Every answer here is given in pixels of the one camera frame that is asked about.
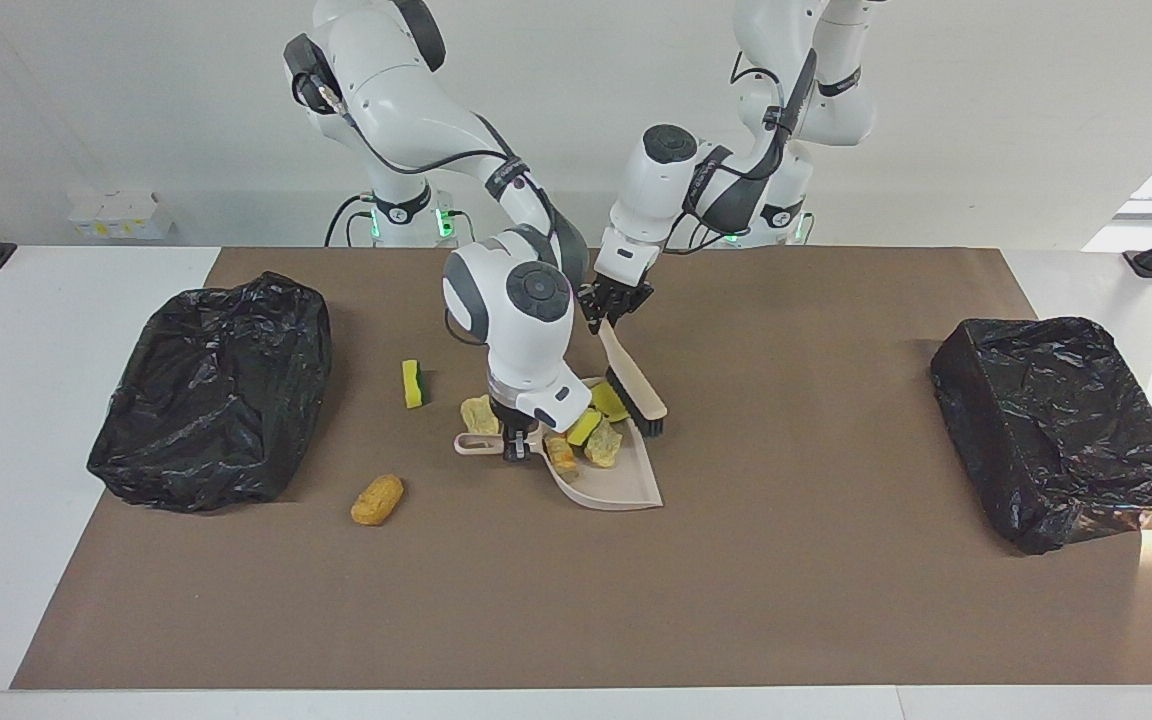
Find pale cream foam piece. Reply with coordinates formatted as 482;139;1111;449
460;394;501;437
584;420;624;469

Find beige hand brush black bristles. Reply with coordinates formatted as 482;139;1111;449
596;318;669;438

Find beige plastic dustpan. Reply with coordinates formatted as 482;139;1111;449
453;377;664;512

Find brown nugget shaped foam piece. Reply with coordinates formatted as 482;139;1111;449
350;473;405;527

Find bin lined with black bag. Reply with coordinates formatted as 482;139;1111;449
86;272;333;514
930;317;1152;556

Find brown table mat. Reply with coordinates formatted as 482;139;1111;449
11;247;1152;691

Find white carton boxes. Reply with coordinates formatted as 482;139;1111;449
66;190;175;241

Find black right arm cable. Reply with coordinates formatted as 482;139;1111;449
316;75;562;346

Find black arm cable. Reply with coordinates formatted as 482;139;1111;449
316;75;562;346
666;40;817;251

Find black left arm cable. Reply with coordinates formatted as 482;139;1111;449
666;40;817;251

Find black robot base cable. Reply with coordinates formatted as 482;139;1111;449
324;193;377;248

